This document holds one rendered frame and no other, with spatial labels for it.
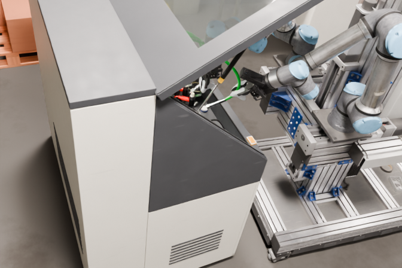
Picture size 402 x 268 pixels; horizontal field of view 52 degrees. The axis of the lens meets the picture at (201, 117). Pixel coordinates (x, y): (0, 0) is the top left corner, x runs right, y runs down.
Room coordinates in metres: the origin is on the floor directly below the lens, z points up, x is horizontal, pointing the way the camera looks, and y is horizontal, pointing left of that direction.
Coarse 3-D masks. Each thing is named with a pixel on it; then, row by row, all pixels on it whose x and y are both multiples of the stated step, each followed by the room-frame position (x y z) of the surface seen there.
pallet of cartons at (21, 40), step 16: (0, 0) 3.24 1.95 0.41; (16, 0) 3.18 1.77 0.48; (0, 16) 3.22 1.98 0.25; (16, 16) 2.92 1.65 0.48; (0, 32) 3.14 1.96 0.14; (16, 32) 2.88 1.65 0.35; (32, 32) 2.94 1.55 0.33; (0, 48) 2.87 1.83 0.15; (16, 48) 2.86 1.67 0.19; (32, 48) 2.93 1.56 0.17; (0, 64) 2.82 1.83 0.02; (16, 64) 2.86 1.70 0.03; (32, 64) 2.92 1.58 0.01
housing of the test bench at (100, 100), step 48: (48, 0) 1.49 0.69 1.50; (96, 0) 1.55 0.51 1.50; (48, 48) 1.31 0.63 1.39; (96, 48) 1.21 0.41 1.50; (48, 96) 1.71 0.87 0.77; (96, 96) 0.96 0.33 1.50; (144, 96) 1.03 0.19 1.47; (96, 144) 0.95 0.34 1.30; (144, 144) 1.03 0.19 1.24; (96, 192) 0.94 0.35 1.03; (144, 192) 1.04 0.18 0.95; (96, 240) 0.93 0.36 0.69; (144, 240) 1.04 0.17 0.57
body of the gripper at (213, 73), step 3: (219, 66) 1.55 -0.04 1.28; (213, 69) 1.52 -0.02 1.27; (216, 69) 1.53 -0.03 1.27; (219, 69) 1.53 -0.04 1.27; (222, 69) 1.54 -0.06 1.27; (210, 72) 1.51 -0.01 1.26; (213, 72) 1.52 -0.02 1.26; (216, 72) 1.52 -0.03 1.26; (204, 75) 1.51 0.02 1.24; (210, 75) 1.51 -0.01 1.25; (213, 75) 1.53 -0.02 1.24; (216, 75) 1.54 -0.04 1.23; (204, 78) 1.51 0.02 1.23; (210, 78) 1.52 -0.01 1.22
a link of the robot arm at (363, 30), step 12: (372, 12) 1.59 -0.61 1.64; (384, 12) 1.54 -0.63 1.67; (360, 24) 1.56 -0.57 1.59; (372, 24) 1.54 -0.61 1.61; (336, 36) 1.56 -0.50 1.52; (348, 36) 1.54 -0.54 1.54; (360, 36) 1.53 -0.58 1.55; (372, 36) 1.53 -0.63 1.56; (324, 48) 1.53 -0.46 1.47; (336, 48) 1.52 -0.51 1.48; (348, 48) 1.53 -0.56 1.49; (312, 60) 1.51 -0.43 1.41; (324, 60) 1.51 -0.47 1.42
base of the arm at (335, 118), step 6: (336, 108) 1.59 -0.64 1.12; (330, 114) 1.60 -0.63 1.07; (336, 114) 1.57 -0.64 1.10; (342, 114) 1.55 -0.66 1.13; (330, 120) 1.57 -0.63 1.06; (336, 120) 1.55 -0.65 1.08; (342, 120) 1.54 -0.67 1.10; (348, 120) 1.54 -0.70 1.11; (336, 126) 1.54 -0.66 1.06; (342, 126) 1.54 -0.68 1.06; (348, 126) 1.53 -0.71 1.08; (342, 132) 1.52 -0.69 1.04; (348, 132) 1.52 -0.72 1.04
